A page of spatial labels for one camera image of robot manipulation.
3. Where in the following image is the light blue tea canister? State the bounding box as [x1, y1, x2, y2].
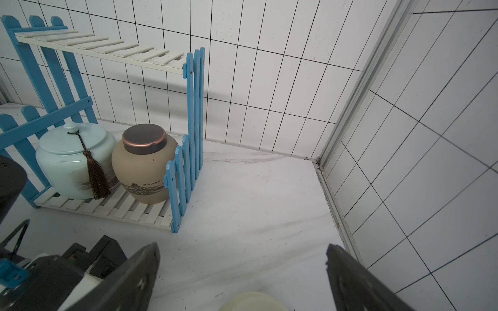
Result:
[36, 123, 117, 200]

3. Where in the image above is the blue white wooden shelf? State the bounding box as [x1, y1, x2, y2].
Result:
[0, 14, 206, 234]

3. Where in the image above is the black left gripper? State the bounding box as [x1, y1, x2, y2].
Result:
[62, 235, 128, 279]

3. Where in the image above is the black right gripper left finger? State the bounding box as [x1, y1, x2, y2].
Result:
[68, 242, 161, 311]

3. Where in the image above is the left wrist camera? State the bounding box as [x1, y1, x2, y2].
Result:
[0, 254, 102, 311]

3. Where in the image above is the brown tea canister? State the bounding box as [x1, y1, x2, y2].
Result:
[112, 124, 178, 205]

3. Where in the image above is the cream tea canister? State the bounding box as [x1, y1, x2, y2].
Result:
[219, 292, 288, 311]

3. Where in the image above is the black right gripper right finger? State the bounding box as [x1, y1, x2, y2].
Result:
[326, 244, 412, 311]

